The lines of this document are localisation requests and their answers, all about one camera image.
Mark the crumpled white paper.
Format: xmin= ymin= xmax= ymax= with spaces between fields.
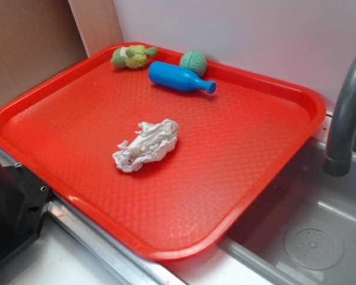
xmin=112 ymin=119 xmax=180 ymax=173

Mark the blue plastic bottle toy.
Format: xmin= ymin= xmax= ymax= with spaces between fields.
xmin=148 ymin=61 xmax=217 ymax=94

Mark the green dimpled ball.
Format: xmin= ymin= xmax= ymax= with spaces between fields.
xmin=180 ymin=51 xmax=207 ymax=73

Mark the green yellow plush toy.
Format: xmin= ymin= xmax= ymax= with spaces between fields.
xmin=110 ymin=45 xmax=157 ymax=69

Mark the red plastic tray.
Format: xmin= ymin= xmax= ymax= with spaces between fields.
xmin=0 ymin=46 xmax=326 ymax=261

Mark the light wooden board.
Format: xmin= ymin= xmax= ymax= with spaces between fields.
xmin=68 ymin=0 xmax=123 ymax=56

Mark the grey plastic sink basin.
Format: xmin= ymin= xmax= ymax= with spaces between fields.
xmin=216 ymin=112 xmax=356 ymax=285

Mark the grey toy faucet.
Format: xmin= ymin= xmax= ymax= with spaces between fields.
xmin=323 ymin=58 xmax=356 ymax=176

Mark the brown cardboard panel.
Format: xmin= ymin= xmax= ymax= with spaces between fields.
xmin=0 ymin=1 xmax=87 ymax=107

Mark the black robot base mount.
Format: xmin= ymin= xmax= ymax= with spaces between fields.
xmin=0 ymin=164 xmax=51 ymax=267

